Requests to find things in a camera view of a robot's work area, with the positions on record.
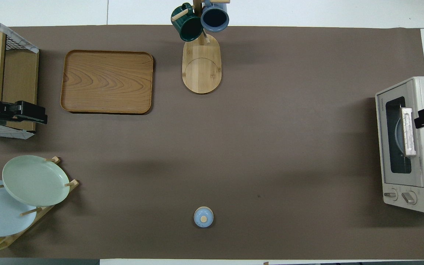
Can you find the wooden mug tree stand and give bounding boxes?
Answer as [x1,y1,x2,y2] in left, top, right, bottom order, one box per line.
[172,0,231,95]

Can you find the small light blue plate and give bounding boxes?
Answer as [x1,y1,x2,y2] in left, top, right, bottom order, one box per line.
[395,117,406,153]

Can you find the white marbled cloth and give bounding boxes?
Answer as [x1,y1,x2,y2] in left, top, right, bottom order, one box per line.
[0,123,36,139]
[0,8,39,54]

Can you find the wooden serving tray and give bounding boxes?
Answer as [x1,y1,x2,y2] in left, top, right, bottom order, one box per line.
[60,50,154,114]

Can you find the wire and wood shelf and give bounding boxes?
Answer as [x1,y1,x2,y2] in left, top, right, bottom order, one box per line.
[0,8,39,139]

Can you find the blue mug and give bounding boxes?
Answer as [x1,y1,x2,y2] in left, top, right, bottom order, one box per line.
[201,0,230,32]

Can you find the brown table mat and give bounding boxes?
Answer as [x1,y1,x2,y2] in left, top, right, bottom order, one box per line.
[0,25,424,260]

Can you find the pale green plate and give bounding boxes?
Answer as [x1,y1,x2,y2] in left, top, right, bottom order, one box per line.
[2,155,70,207]

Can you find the wooden plate rack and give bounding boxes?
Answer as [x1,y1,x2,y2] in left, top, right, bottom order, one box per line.
[0,156,80,252]

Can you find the dark green mug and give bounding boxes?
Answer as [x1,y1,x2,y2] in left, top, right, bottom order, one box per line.
[171,3,204,42]

